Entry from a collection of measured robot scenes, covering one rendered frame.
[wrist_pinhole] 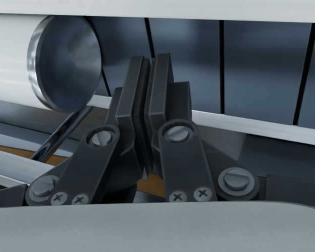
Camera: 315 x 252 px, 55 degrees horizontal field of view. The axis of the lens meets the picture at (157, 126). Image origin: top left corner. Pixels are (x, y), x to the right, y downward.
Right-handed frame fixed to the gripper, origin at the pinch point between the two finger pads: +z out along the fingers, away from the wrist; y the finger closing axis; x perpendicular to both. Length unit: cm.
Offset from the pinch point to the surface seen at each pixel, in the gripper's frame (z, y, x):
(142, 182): 8.7, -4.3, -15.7
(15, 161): 0.7, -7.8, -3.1
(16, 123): 18.9, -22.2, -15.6
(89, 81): 5.4, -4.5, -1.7
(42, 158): 6.5, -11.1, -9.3
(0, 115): 19.8, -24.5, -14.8
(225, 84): 4.4, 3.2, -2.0
